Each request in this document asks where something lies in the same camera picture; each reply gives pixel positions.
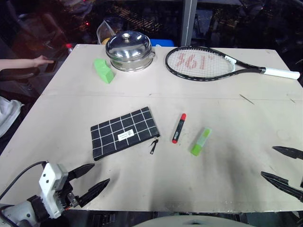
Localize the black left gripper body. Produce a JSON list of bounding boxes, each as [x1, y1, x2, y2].
[[55, 174, 83, 210]]

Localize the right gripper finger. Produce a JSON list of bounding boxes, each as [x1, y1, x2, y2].
[[260, 171, 303, 203], [272, 146, 303, 160]]

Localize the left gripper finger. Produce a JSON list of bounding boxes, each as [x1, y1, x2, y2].
[[79, 178, 111, 209], [68, 163, 96, 181]]

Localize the black grid pencil pouch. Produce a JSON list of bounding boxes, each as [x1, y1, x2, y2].
[[90, 106, 160, 161]]

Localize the person's bare hand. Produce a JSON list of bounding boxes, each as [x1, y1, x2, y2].
[[32, 55, 55, 68]]

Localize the green highlighter pen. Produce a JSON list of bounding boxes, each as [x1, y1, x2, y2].
[[190, 127, 213, 157]]

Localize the white cloth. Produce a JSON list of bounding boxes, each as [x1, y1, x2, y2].
[[0, 96, 25, 138]]

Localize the black and white tennis racket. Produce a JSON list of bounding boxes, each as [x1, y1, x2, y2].
[[165, 45, 301, 82]]

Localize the green plastic block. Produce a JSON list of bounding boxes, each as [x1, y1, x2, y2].
[[93, 58, 115, 84]]

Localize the red and black marker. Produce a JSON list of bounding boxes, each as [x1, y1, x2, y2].
[[171, 113, 187, 144]]

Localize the dark tablet device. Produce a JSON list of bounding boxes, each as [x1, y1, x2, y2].
[[44, 51, 68, 73]]

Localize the black chair armrest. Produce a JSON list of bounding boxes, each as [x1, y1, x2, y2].
[[0, 67, 40, 82]]

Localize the steel pot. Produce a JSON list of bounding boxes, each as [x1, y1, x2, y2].
[[107, 51, 156, 73]]

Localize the steel pot lid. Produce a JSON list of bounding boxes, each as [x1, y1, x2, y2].
[[105, 31, 152, 60]]

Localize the clear plastic container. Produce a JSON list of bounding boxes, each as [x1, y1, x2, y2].
[[96, 17, 124, 45]]

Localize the blue plastic box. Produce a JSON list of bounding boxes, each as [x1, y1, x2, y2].
[[150, 38, 175, 47]]

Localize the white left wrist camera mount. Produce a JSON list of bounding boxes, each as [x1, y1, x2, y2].
[[38, 163, 69, 218]]

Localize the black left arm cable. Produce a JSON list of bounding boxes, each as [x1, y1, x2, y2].
[[0, 161, 47, 201]]

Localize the grey metal post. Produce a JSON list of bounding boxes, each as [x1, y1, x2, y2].
[[181, 0, 198, 47]]

